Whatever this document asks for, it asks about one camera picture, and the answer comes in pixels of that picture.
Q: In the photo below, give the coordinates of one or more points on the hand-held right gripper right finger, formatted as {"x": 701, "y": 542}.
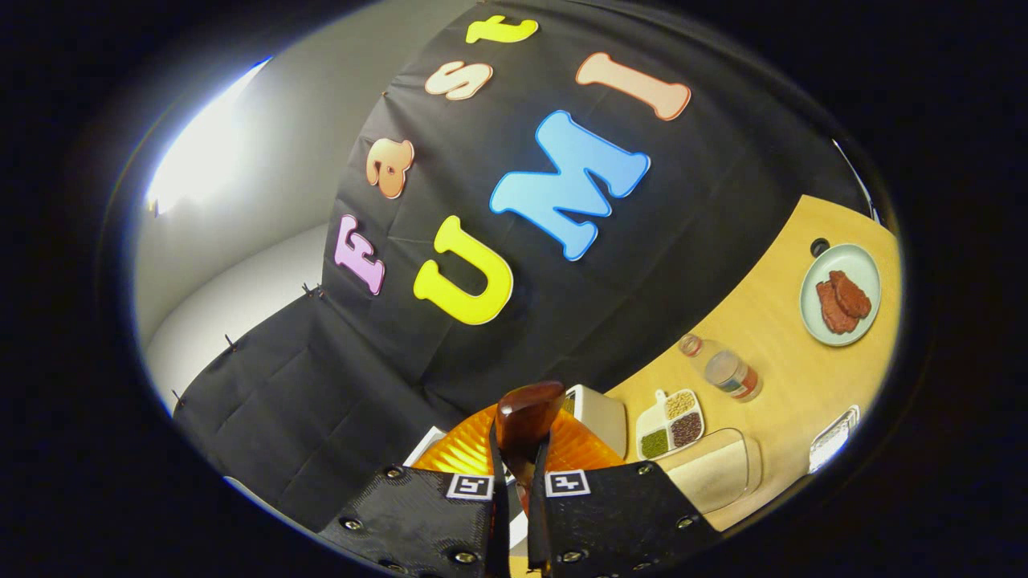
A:
{"x": 618, "y": 514}

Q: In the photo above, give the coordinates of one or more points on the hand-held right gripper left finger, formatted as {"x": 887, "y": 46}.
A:
{"x": 418, "y": 514}

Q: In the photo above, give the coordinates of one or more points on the white rice cooker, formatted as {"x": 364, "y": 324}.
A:
{"x": 426, "y": 449}

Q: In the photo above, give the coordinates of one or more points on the glass tray of rice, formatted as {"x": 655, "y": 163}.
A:
{"x": 715, "y": 474}

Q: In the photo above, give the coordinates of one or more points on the brown wooden spoon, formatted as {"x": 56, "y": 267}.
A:
{"x": 526, "y": 413}

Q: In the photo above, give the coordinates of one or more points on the white toaster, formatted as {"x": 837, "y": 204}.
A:
{"x": 598, "y": 417}

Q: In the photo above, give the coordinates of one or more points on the white divided bean dish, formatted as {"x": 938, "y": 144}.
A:
{"x": 671, "y": 425}

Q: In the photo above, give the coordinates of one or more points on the clear plastic drink bottle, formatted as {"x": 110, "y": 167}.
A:
{"x": 727, "y": 371}

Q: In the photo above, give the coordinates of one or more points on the black backdrop cloth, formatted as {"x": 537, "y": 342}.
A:
{"x": 683, "y": 241}

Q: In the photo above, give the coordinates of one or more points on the pale green plate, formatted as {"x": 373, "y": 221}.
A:
{"x": 843, "y": 255}

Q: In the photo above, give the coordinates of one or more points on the large ceiling light panel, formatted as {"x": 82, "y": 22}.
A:
{"x": 201, "y": 144}

